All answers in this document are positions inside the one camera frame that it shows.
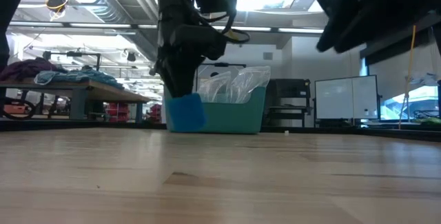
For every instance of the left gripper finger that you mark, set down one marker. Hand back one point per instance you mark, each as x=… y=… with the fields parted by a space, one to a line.
x=182 y=76

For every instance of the black overhead rig frame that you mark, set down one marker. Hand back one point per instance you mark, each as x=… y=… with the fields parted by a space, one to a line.
x=47 y=55

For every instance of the black table frame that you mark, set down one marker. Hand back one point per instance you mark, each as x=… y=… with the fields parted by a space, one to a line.
x=69 y=124

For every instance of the purple clothes pile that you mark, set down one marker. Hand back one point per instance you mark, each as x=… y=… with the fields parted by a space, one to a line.
x=27 y=69

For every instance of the black ceiling spotlight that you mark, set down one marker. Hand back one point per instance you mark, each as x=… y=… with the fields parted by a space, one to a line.
x=131 y=56

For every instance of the clear plastic zip bag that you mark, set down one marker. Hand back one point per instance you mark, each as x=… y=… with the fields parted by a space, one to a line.
x=251 y=82

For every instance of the green plastic bin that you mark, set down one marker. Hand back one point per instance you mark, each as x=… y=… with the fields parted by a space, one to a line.
x=234 y=119

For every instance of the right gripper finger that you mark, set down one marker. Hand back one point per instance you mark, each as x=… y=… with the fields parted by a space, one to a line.
x=334 y=24
x=365 y=27

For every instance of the black ceiling device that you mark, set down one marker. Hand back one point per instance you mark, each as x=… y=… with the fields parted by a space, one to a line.
x=56 y=2

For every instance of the red storage bin stack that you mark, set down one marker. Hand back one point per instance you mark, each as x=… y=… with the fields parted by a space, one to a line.
x=155 y=113
x=117 y=112

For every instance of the whiteboard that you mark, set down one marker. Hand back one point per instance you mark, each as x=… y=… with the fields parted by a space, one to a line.
x=344 y=96

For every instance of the black round wheel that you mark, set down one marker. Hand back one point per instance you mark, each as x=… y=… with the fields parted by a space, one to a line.
x=34 y=108

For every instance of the teal cloth pile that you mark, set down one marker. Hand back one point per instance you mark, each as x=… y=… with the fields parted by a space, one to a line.
x=79 y=76

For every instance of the black wall beam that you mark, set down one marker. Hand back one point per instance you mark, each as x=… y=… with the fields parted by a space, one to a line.
x=413 y=41

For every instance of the green cloth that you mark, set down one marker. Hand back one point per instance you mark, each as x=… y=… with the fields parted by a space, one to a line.
x=427 y=121

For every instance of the blue elastic bandage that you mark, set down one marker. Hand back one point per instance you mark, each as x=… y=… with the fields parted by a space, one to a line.
x=186 y=113

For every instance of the wooden workbench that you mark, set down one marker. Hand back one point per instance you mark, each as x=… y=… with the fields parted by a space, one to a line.
x=103 y=94

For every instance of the black cart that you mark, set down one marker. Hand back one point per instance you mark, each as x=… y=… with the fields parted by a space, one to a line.
x=286 y=89

